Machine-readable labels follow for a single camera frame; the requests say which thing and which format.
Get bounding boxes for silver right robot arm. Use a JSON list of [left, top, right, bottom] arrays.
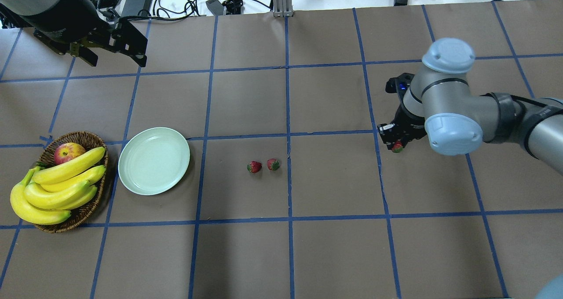
[[377, 38, 563, 173]]

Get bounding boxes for woven wicker basket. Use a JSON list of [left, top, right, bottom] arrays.
[[34, 131, 109, 234]]

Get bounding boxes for yellow banana bunch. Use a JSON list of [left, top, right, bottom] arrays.
[[10, 146, 106, 226]]

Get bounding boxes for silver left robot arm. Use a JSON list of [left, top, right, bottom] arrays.
[[1, 0, 147, 67]]

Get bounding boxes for red apple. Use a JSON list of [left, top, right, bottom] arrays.
[[54, 142, 86, 165]]

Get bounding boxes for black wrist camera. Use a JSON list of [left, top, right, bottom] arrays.
[[385, 73, 415, 93]]

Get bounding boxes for red strawberry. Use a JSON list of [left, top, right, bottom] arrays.
[[266, 157, 280, 171], [246, 160, 262, 173], [391, 141, 404, 153]]

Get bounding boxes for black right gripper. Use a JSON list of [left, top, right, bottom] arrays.
[[377, 104, 427, 151]]

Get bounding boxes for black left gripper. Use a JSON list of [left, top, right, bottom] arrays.
[[33, 21, 147, 67]]

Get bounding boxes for light green plate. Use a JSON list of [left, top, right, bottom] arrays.
[[118, 127, 190, 196]]

